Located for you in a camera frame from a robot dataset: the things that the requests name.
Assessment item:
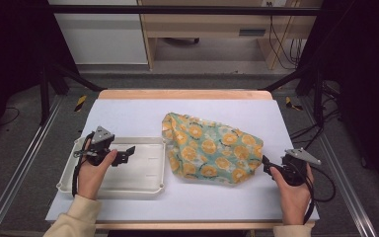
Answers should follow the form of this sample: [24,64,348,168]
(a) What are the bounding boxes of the right hand-held gripper cable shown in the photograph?
[290,161,338,226]

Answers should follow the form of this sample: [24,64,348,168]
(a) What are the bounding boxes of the thin black floor cable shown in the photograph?
[0,106,21,126]

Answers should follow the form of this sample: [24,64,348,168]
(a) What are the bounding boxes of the aluminium floor rail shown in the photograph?
[299,96,379,237]
[0,94,64,237]

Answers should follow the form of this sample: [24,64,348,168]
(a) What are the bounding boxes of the black horizontal frame bar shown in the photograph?
[47,4,322,17]

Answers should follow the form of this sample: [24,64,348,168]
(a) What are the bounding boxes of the person's right hand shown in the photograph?
[269,162,316,227]

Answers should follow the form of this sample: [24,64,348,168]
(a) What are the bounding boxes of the black curtain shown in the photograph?
[0,0,81,147]
[296,0,379,202]

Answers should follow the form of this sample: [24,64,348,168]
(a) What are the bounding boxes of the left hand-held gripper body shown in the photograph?
[73,125,117,167]

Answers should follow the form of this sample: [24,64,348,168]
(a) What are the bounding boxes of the person's left hand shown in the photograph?
[76,140,118,201]

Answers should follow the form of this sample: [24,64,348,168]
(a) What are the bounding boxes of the black desk cables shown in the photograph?
[267,1,306,71]

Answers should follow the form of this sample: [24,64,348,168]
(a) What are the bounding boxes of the white cabinet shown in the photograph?
[47,0,149,66]

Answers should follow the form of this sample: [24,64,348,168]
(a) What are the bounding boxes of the black metal stand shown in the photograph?
[262,64,326,128]
[38,61,105,126]

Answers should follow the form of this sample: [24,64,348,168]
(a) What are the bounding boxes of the black floor cables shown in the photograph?
[288,81,343,160]

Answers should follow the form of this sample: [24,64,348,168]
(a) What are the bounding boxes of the white table mat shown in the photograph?
[44,98,321,222]

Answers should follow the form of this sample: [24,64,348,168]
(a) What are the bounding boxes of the yellow black floor tape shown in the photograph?
[284,96,304,113]
[74,95,89,114]

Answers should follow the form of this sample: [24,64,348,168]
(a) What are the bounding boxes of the wooden desk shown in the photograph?
[136,0,324,71]

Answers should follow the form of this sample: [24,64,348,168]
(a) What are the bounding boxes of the orange print cloth bag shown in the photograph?
[161,112,265,185]

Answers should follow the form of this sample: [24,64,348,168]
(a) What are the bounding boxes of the white plastic tray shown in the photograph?
[55,135,168,201]

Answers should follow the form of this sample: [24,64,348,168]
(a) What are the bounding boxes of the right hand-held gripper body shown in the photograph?
[280,147,322,188]

